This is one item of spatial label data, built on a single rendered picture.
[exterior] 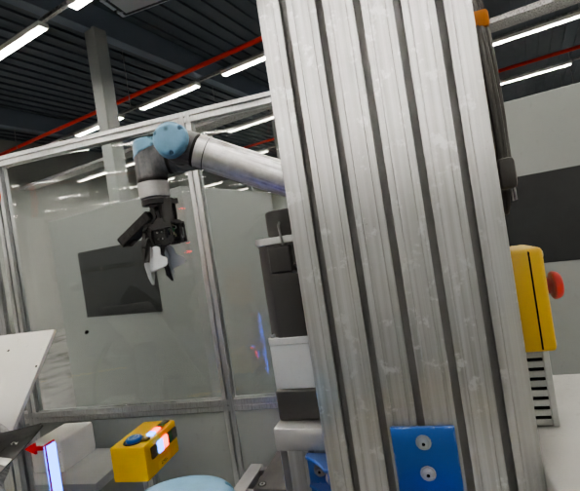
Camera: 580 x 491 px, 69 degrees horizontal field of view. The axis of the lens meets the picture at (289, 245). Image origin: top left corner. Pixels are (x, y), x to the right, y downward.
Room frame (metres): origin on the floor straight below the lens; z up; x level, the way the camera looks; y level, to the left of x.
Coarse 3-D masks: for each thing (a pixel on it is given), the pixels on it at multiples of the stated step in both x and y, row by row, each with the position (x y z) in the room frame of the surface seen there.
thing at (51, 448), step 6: (54, 444) 0.87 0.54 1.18; (48, 450) 0.86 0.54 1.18; (54, 450) 0.87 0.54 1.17; (48, 456) 0.86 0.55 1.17; (54, 456) 0.87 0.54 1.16; (54, 462) 0.87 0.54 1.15; (54, 468) 0.87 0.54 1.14; (54, 474) 0.86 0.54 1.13; (54, 480) 0.86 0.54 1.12; (60, 480) 0.88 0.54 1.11; (54, 486) 0.86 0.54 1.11; (60, 486) 0.88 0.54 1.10
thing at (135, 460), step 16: (144, 432) 1.16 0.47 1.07; (160, 432) 1.15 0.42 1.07; (112, 448) 1.09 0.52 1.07; (128, 448) 1.08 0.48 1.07; (144, 448) 1.07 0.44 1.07; (176, 448) 1.21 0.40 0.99; (112, 464) 1.09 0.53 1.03; (128, 464) 1.08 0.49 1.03; (144, 464) 1.07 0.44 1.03; (160, 464) 1.12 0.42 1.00; (128, 480) 1.08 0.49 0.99; (144, 480) 1.07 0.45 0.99
